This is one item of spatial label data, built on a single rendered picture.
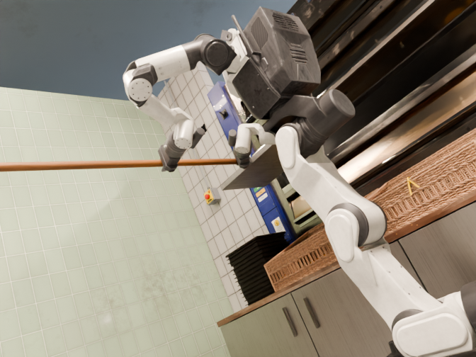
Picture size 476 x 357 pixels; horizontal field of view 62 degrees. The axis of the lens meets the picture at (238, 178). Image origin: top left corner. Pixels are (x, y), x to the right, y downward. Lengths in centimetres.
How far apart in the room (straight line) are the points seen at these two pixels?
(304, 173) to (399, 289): 44
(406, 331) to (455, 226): 49
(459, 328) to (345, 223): 38
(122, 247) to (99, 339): 61
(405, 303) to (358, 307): 56
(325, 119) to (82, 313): 187
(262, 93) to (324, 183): 38
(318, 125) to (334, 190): 22
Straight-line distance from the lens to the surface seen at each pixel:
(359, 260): 122
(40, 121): 318
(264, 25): 144
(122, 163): 159
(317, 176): 131
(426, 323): 117
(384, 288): 125
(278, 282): 208
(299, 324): 198
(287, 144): 133
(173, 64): 139
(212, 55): 137
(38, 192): 285
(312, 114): 131
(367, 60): 216
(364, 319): 178
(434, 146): 212
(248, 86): 144
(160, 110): 145
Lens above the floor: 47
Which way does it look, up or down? 20 degrees up
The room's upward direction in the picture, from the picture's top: 24 degrees counter-clockwise
